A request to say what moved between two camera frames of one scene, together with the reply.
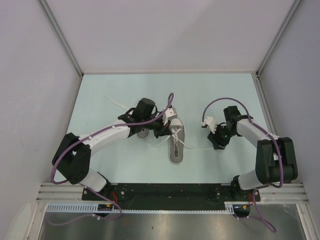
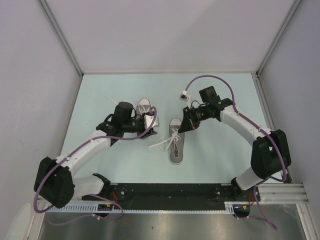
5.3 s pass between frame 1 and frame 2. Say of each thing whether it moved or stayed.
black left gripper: moved
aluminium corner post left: stayed
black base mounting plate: stayed
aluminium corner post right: stayed
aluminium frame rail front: stayed
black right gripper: moved
